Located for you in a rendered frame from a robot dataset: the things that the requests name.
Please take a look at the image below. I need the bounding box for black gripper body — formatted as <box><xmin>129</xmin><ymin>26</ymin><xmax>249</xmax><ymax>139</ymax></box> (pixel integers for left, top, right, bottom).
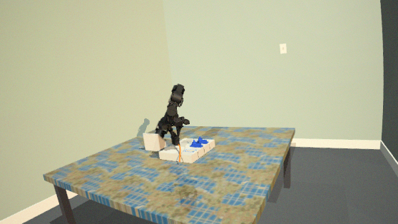
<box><xmin>158</xmin><ymin>115</ymin><xmax>190</xmax><ymax>130</ymax></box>

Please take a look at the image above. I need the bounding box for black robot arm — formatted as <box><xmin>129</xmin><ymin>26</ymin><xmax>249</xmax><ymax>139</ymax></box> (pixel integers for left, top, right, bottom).
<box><xmin>155</xmin><ymin>83</ymin><xmax>185</xmax><ymax>138</ymax></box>

